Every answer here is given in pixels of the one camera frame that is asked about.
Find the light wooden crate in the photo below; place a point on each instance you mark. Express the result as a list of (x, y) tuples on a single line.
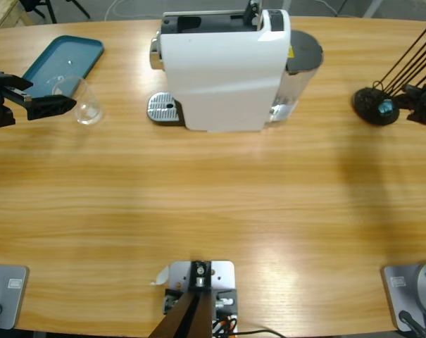
[(1, 14)]

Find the white mount block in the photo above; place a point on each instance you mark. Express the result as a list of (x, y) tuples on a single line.
[(223, 273)]

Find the metal drip tray grille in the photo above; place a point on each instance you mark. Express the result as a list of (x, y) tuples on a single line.
[(161, 107)]

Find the white capsule coffee machine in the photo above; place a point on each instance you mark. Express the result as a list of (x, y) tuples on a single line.
[(219, 77)]

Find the grey metal frame leg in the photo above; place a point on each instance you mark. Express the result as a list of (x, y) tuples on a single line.
[(372, 8), (286, 4)]

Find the teal plastic tray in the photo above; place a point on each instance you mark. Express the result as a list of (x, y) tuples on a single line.
[(64, 60)]

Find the blue coffee capsule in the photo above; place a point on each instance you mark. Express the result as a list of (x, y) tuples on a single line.
[(386, 108)]

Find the black capsule holder with rods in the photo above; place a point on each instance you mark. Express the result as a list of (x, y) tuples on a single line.
[(365, 102)]

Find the clear glass cup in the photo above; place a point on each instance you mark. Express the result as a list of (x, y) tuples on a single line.
[(89, 109)]

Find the white tape scrap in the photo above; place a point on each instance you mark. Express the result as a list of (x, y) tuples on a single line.
[(161, 276)]

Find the black tripod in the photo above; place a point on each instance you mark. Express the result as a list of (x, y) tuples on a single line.
[(50, 8)]

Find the dark camera post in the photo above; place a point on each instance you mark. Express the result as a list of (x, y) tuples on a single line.
[(188, 317)]

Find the arm grey base plate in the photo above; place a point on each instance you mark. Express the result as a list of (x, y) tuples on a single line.
[(12, 295), (410, 288)]

